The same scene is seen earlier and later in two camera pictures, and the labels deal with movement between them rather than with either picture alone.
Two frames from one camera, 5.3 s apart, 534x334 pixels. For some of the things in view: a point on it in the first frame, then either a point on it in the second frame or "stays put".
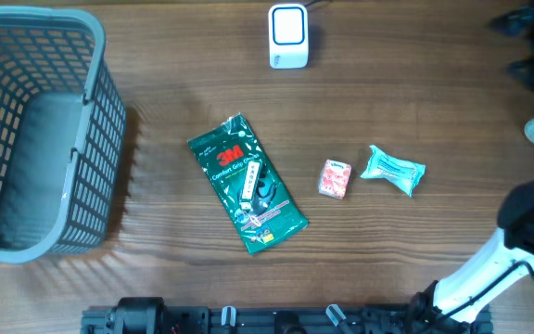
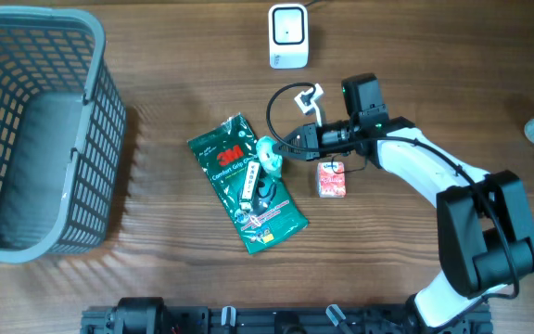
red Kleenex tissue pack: (335, 178) stays put
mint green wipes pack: (402, 173) → (268, 158)
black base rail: (150, 315) stays put
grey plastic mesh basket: (47, 134) stays put
